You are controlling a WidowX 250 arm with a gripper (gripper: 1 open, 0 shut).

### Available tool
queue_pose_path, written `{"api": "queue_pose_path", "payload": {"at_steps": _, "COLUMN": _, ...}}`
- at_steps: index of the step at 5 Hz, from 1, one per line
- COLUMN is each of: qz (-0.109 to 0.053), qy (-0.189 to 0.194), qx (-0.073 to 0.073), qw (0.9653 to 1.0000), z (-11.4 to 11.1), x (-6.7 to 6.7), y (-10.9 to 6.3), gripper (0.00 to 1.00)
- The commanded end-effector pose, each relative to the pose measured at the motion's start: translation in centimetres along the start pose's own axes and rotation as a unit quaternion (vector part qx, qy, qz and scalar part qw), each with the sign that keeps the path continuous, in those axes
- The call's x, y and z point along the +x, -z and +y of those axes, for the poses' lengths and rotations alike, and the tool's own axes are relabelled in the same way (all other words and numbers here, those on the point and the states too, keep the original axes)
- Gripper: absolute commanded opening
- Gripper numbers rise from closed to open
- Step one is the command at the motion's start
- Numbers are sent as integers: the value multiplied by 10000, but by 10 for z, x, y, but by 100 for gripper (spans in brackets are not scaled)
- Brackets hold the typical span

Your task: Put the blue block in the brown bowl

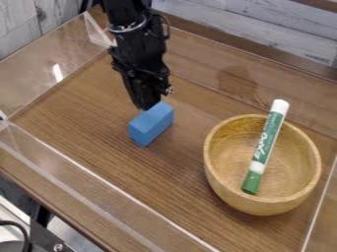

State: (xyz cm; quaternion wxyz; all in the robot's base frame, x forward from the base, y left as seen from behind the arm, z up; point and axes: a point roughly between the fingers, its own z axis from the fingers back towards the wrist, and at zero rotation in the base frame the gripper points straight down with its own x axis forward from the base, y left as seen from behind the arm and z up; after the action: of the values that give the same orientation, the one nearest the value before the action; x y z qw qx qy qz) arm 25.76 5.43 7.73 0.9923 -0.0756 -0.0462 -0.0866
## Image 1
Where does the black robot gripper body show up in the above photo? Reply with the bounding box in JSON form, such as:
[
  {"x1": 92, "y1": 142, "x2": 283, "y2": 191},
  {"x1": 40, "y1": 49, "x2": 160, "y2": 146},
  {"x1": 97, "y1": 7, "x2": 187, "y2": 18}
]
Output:
[{"x1": 107, "y1": 21, "x2": 173, "y2": 96}]

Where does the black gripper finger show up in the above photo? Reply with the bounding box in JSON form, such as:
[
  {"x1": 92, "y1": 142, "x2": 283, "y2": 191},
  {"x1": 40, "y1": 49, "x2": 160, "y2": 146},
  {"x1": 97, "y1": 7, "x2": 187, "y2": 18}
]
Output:
[
  {"x1": 140, "y1": 81, "x2": 160, "y2": 110},
  {"x1": 123, "y1": 75, "x2": 141, "y2": 109}
]

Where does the blue foam block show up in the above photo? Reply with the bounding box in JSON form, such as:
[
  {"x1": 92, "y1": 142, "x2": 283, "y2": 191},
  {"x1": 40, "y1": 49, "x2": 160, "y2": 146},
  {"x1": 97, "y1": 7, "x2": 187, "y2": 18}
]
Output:
[{"x1": 127, "y1": 101, "x2": 173, "y2": 147}]

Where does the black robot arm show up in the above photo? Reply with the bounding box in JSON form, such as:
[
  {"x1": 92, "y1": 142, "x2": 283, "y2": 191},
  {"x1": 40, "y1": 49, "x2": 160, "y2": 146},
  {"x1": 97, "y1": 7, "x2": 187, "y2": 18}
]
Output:
[{"x1": 100, "y1": 0, "x2": 172, "y2": 110}]

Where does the brown wooden bowl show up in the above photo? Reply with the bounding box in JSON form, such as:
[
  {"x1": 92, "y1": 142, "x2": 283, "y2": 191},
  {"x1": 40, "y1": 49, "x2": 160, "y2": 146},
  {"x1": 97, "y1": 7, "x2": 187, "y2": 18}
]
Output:
[{"x1": 203, "y1": 114, "x2": 322, "y2": 216}]

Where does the green dry erase marker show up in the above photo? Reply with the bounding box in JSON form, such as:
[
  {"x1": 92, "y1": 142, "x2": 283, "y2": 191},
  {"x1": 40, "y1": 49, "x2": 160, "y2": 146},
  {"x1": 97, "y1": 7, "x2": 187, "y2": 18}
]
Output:
[{"x1": 240, "y1": 99, "x2": 290, "y2": 195}]

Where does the clear acrylic corner bracket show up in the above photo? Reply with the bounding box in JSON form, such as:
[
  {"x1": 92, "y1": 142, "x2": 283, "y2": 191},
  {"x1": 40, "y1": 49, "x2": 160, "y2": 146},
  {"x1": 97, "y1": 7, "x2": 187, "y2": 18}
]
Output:
[{"x1": 82, "y1": 12, "x2": 117, "y2": 48}]

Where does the black metal table bracket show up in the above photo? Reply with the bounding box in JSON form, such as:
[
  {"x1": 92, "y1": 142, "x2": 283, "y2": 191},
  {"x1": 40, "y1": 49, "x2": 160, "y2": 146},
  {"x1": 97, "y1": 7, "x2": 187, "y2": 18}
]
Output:
[{"x1": 29, "y1": 222, "x2": 76, "y2": 252}]

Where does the black cable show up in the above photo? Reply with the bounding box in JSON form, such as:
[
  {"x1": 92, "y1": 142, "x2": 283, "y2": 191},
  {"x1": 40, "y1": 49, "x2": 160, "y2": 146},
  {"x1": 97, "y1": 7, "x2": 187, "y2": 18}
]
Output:
[{"x1": 0, "y1": 220, "x2": 34, "y2": 252}]

